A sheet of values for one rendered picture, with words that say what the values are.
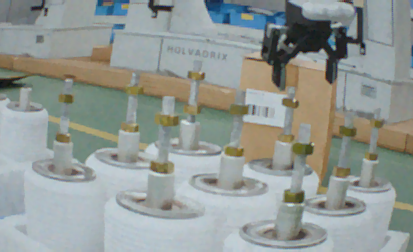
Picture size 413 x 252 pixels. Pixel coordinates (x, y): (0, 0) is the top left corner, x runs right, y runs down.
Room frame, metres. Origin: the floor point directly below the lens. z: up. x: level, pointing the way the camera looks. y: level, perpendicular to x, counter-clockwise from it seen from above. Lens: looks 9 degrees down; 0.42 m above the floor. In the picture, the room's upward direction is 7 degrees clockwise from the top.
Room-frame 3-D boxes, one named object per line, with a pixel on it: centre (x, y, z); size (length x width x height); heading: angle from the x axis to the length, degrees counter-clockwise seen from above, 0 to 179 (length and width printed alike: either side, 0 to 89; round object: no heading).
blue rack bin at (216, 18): (6.63, -0.02, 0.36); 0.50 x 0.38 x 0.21; 146
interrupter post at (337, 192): (0.66, -0.13, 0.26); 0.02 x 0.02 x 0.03
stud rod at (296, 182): (0.55, -0.07, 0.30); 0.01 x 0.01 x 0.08; 62
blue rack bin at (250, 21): (6.36, -0.36, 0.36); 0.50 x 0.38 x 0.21; 146
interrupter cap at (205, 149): (0.87, 0.02, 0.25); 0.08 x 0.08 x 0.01
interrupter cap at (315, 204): (0.66, -0.13, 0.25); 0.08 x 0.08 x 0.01
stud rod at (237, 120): (0.71, -0.03, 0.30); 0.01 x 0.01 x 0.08; 65
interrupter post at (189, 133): (0.87, 0.02, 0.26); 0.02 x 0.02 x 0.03
